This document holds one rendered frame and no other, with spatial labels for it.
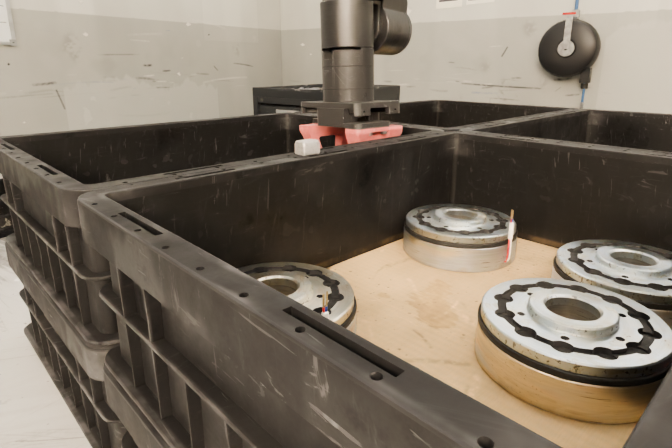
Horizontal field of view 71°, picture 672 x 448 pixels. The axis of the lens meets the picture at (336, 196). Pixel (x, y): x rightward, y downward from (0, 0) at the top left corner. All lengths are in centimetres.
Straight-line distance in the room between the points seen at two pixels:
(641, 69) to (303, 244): 336
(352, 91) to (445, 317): 26
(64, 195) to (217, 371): 16
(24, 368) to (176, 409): 35
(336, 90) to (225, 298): 38
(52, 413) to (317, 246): 28
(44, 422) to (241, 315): 38
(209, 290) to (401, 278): 26
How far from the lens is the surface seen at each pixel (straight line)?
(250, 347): 16
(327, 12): 53
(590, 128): 91
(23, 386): 58
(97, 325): 38
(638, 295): 37
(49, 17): 365
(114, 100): 381
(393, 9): 59
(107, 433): 44
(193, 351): 23
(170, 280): 20
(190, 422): 25
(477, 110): 99
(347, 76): 51
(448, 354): 32
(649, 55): 365
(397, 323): 34
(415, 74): 408
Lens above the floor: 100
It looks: 16 degrees down
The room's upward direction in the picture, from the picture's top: straight up
